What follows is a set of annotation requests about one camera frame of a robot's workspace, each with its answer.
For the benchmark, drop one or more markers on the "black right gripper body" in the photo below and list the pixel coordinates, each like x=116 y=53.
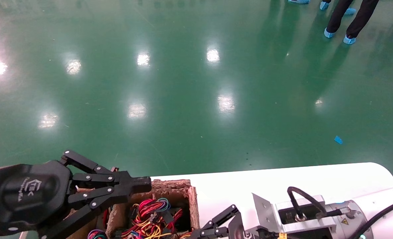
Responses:
x=237 y=230

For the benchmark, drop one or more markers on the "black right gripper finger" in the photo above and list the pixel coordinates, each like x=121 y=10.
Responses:
x=216 y=230

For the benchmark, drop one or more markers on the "worn cardboard divider box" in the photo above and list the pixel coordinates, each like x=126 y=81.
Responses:
x=174 y=185

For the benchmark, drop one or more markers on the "small blue floor scrap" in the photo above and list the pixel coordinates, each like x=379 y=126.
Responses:
x=338 y=140

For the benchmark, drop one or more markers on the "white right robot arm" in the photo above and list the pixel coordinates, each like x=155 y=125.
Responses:
x=382 y=205

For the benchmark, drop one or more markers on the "blue shoe cover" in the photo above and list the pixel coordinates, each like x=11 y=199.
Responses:
x=298 y=1
x=350 y=11
x=324 y=5

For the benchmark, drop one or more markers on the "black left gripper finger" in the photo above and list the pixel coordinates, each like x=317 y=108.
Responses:
x=96 y=177
x=96 y=196

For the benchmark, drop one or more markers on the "person in black trousers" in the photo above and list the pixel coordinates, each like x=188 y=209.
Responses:
x=359 y=16

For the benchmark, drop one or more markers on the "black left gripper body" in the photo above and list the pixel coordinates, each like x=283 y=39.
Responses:
x=27 y=196

